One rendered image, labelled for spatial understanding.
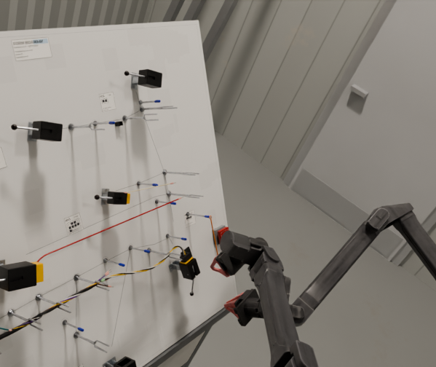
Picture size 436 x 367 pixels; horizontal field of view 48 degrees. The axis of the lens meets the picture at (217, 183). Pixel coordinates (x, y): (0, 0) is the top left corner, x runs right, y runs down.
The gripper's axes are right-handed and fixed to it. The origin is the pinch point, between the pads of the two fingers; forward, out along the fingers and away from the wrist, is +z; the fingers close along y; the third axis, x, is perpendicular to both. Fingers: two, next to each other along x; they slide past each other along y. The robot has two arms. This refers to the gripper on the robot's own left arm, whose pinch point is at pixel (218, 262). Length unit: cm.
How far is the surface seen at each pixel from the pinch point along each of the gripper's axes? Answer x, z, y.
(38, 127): -56, -11, 28
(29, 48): -74, -11, 18
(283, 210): 48, 154, -193
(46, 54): -72, -10, 14
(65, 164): -47, 1, 22
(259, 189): 25, 167, -196
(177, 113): -43.8, 2.8, -22.4
